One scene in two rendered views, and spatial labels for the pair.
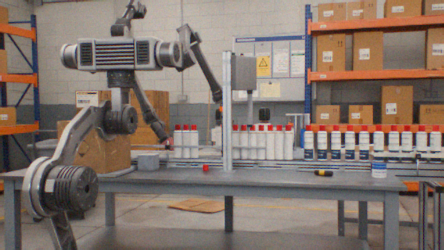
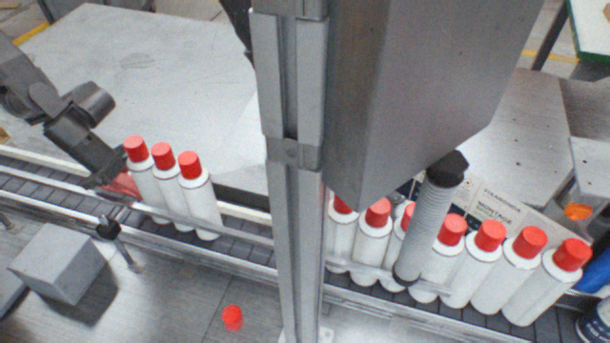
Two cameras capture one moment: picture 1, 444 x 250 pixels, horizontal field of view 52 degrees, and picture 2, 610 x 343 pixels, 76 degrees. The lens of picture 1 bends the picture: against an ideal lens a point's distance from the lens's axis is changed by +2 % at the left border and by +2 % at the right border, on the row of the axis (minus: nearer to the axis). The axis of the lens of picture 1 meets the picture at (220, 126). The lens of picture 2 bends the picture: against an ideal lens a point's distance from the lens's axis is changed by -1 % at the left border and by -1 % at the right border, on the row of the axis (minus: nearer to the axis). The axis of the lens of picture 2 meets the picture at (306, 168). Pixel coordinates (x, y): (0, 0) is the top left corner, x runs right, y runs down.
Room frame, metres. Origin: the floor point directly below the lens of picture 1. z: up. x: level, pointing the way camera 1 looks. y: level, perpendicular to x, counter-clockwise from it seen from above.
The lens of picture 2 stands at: (2.30, -0.07, 1.53)
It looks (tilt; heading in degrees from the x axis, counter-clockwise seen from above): 48 degrees down; 6
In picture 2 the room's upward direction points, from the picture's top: straight up
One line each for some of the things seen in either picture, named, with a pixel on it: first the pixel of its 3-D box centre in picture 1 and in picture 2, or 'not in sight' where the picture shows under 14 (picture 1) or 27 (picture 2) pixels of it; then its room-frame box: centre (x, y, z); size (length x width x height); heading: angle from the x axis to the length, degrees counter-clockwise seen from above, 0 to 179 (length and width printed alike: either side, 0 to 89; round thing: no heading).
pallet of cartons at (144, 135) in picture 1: (125, 139); not in sight; (6.48, 1.37, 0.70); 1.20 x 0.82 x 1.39; 81
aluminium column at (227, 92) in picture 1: (227, 111); (301, 242); (2.53, -0.04, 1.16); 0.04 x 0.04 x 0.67; 78
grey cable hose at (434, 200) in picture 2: (250, 108); (422, 229); (2.55, -0.17, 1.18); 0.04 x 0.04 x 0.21
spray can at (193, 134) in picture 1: (193, 141); (200, 197); (2.71, 0.16, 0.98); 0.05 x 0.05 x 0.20
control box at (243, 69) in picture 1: (240, 73); (407, 40); (2.57, -0.12, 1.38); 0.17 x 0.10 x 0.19; 133
